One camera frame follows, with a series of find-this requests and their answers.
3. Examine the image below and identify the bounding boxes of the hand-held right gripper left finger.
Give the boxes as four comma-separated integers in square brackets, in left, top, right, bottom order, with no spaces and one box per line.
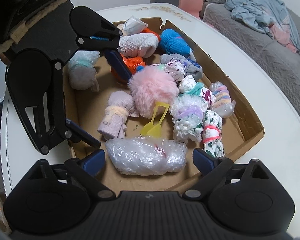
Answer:
[22,149,117,202]

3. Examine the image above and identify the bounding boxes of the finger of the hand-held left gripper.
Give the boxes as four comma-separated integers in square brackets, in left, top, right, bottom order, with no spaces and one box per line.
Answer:
[9,61,102,155]
[76,21,133,83]

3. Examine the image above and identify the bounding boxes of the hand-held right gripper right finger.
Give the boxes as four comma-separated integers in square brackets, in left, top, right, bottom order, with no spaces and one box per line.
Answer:
[182,148,274,201]

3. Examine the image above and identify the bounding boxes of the orange plastic bundle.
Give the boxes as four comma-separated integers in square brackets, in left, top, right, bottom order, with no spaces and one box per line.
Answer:
[111,56,146,83]
[141,28,161,42]

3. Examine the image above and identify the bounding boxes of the white green-printed bundle pink band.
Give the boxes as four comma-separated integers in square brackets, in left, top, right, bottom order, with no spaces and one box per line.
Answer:
[202,110,226,158]

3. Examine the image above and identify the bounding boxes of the pale grey knit sock roll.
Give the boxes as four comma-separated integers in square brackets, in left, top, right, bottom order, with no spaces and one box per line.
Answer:
[119,34,158,58]

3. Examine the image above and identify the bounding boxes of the bubble wrap bundle teal scrunchie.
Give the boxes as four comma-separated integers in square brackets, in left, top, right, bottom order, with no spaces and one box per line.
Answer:
[68,51,101,91]

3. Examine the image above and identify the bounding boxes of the lilac sock roll cream scrunchie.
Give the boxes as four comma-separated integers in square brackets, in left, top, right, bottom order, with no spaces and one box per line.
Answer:
[97,91,136,139]

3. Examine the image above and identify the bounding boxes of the pink fluffy pom-pom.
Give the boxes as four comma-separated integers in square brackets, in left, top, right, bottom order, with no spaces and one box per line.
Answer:
[127,66,180,118]

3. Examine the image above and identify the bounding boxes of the white pale-blue bundle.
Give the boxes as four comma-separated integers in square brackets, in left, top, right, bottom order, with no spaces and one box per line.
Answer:
[117,15,149,37]

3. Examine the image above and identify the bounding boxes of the bubble wrap bundle purple scrunchie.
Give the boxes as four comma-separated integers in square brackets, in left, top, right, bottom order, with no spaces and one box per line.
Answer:
[171,95,205,143]

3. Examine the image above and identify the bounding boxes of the large bubble wrap bundle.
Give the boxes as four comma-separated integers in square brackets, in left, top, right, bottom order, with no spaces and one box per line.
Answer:
[105,136,188,176]

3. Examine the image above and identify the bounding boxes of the shallow cardboard box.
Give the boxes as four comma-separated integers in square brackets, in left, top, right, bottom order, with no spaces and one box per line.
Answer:
[64,17,266,193]

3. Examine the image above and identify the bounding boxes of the white purple-dotted bundle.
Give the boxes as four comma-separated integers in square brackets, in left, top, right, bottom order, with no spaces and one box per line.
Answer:
[164,60,186,82]

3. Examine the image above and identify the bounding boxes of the yellow plastic tongs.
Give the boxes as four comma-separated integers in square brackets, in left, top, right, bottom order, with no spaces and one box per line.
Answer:
[143,102,190,137]

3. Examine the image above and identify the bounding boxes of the blue sock roll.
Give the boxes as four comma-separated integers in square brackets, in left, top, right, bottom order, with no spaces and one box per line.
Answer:
[158,29,192,56]

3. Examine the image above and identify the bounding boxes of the bubble wrap bundle colourful ties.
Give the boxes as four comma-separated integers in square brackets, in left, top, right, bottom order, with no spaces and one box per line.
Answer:
[209,81,236,118]

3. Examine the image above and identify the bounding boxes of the white bundle with teal scrunchie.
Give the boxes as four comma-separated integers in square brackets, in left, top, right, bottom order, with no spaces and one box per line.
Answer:
[178,75,215,106]

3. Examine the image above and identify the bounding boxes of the grey sofa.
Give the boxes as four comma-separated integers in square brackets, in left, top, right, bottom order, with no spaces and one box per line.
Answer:
[190,0,300,133]

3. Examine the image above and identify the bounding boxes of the light blue cloth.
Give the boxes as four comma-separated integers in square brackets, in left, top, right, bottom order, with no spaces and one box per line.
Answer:
[224,0,300,54]

